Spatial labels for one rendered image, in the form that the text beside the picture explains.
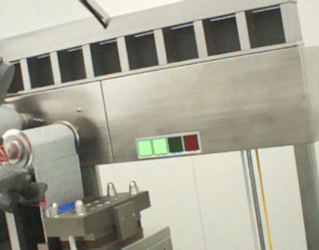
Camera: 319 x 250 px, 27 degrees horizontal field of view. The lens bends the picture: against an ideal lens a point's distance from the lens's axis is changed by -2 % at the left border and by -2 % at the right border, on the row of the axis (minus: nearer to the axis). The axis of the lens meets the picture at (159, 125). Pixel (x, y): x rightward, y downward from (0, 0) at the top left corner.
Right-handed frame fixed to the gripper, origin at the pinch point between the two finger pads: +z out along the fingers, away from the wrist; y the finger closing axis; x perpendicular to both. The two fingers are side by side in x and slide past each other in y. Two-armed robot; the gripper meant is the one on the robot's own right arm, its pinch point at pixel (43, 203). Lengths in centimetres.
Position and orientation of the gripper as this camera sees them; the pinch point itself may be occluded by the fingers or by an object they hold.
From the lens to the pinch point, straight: 224.6
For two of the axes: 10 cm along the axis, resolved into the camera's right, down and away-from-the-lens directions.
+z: 3.3, 4.8, 8.1
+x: 1.1, -8.8, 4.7
